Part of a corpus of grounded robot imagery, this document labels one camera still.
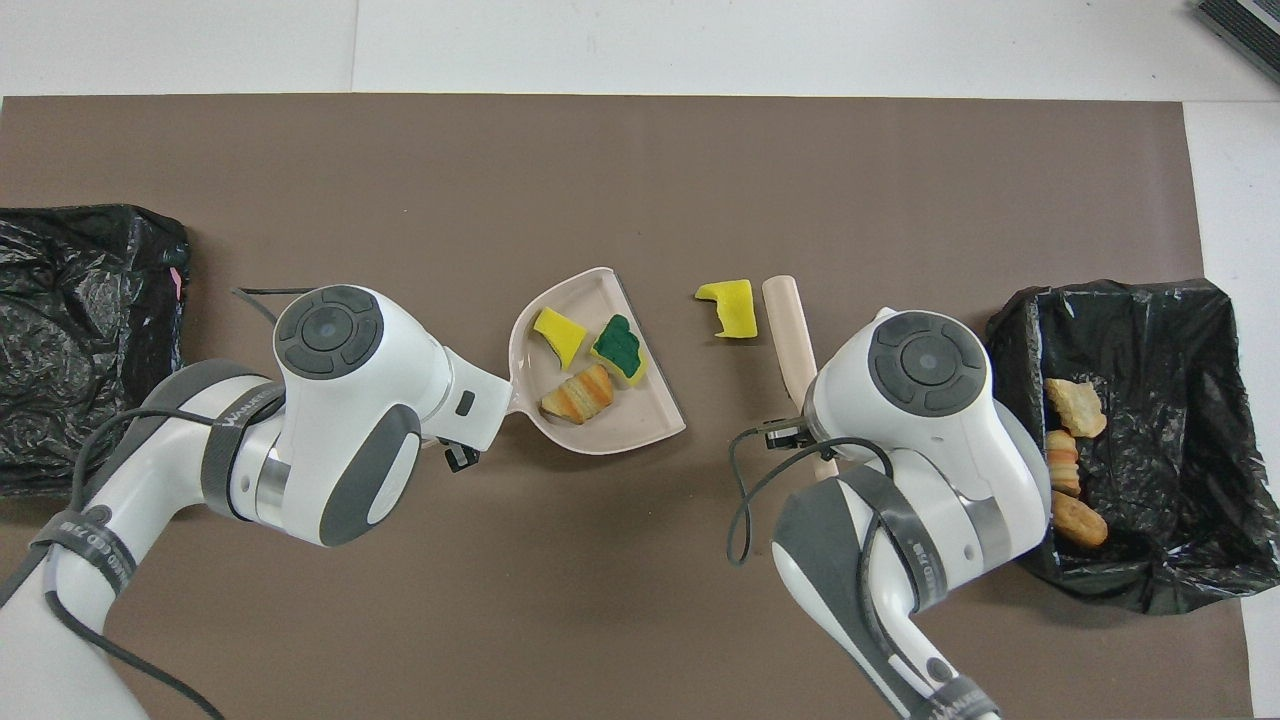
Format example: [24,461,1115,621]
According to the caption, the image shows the beige hand brush black bristles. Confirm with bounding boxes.
[762,275,841,481]

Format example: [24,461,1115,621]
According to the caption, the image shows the striped croissant bread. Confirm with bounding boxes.
[540,363,616,425]

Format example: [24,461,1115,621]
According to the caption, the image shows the notched yellow sponge piece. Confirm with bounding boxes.
[695,279,758,339]

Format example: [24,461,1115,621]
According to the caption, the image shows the beige plastic dustpan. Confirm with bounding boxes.
[508,266,688,457]

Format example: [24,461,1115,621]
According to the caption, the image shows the small yellow sponge piece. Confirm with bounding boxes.
[532,307,589,369]

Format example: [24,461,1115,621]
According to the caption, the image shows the green and yellow sponge piece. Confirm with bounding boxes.
[590,314,649,385]

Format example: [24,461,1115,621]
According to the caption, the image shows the pale pastry with orange stripes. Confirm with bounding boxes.
[1044,428,1083,498]

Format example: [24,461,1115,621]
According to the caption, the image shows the pale flaky pastry piece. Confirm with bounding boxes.
[1044,377,1109,439]

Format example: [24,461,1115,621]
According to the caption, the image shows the brown fried nugget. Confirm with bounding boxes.
[1050,490,1110,548]

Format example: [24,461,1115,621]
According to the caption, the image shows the open bin with black bag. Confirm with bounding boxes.
[985,278,1280,615]

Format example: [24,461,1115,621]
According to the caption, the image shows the brown table mat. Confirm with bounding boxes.
[0,94,1256,720]

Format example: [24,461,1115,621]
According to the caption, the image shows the box wrapped in black bag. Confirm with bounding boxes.
[0,204,191,501]

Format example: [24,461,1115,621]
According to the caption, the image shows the dark ribbed device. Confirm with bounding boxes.
[1192,0,1280,86]

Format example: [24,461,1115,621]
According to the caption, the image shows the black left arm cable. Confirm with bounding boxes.
[0,287,301,720]

